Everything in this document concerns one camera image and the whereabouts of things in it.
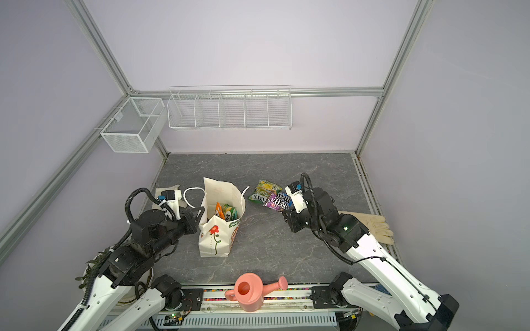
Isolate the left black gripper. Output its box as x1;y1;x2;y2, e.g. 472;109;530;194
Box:
150;206;206;257

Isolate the brown M&M's packet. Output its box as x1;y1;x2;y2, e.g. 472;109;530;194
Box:
264;193;293;212

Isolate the white paper gift bag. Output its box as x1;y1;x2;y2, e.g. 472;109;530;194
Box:
198;177;247;258

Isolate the green Fox's spring tea bag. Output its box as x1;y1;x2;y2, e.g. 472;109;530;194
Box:
222;204;238;222

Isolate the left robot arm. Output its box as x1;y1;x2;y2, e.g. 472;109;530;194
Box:
60;188;206;330

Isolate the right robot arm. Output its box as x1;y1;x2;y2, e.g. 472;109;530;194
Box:
283;181;460;330

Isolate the green Fox's candy bag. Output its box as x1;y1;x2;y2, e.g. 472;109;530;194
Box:
248;180;282;204

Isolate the beige work glove left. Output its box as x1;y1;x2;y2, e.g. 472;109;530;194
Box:
152;185;182;208

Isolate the beige work glove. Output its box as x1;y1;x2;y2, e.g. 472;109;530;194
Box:
340;211;395;245
152;185;182;208

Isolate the blue M&M's packet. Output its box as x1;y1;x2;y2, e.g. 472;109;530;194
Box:
277;192;292;204

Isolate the beige work glove right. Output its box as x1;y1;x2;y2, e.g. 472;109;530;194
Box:
340;211;395;245

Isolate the small potted plant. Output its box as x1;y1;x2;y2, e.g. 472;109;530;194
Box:
75;248;111;290

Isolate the white mesh box basket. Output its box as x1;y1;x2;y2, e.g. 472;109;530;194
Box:
100;97;167;154

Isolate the pink watering can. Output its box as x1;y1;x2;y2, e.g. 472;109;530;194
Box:
224;273;288;313

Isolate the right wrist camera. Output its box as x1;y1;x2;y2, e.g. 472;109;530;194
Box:
285;181;307;214

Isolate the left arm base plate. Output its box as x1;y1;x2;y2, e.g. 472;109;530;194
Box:
177;288;204;312

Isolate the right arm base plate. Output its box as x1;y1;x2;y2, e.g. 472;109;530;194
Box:
309;286;345;309

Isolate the white vented rail cover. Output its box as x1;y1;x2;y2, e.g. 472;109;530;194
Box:
99;312;339;331

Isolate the white wire shelf basket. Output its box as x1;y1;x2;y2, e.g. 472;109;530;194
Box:
166;85;293;130

